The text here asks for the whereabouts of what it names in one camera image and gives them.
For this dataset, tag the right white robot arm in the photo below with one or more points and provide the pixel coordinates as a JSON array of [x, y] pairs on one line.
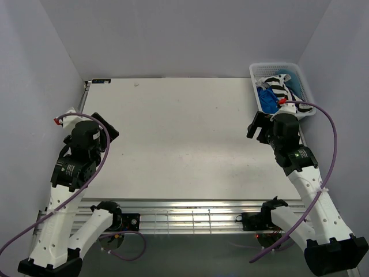
[[328, 244]]

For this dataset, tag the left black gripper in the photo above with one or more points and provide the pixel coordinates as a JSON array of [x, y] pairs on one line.
[[113, 133]]

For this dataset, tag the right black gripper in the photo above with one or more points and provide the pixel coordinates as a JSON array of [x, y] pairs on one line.
[[262, 120]]

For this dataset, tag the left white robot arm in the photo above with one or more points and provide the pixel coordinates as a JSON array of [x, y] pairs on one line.
[[58, 252]]

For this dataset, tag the white plastic basket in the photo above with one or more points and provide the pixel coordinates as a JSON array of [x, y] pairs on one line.
[[259, 70]]

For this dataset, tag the teal tank top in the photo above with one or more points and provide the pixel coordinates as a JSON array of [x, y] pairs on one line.
[[293, 83]]

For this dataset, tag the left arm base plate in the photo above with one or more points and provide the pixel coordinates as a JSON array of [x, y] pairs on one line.
[[125, 222]]

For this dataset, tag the aluminium rail frame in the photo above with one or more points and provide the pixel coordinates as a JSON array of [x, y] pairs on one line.
[[170, 217]]

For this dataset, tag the black white striped tank top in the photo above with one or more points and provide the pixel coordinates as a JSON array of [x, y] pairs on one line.
[[277, 84]]

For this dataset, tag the blue tank top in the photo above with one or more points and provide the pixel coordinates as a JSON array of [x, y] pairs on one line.
[[268, 100]]

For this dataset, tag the blue label sticker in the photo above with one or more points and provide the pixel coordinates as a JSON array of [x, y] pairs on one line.
[[101, 81]]

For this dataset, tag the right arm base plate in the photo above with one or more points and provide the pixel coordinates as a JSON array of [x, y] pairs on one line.
[[252, 221]]

